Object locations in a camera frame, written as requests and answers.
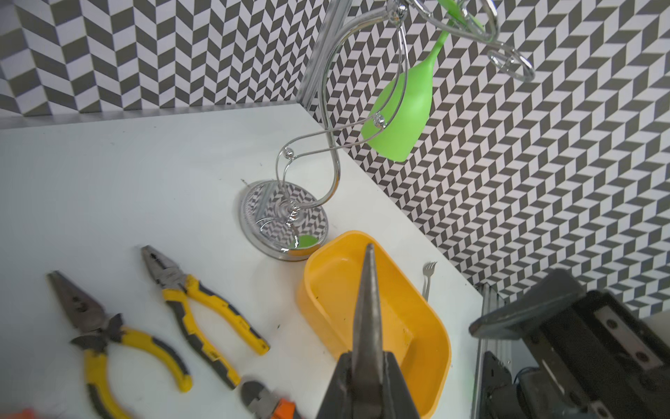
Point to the green plastic wine glass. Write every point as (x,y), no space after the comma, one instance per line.
(402,110)

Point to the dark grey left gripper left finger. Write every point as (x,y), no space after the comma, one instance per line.
(338,399)

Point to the orange black diagonal cutters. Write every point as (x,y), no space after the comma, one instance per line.
(264,404)

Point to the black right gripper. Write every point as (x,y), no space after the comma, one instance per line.
(560,351)

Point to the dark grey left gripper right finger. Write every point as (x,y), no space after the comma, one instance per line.
(398,402)

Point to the small yellow needle-nose pliers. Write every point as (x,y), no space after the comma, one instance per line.
(97,330)

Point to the orange black long-nose pliers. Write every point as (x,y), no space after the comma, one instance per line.
(367,349)

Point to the small silver fork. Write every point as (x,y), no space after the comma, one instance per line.
(427,272)

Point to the large yellow black pliers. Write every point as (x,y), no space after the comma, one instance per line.
(187,297)

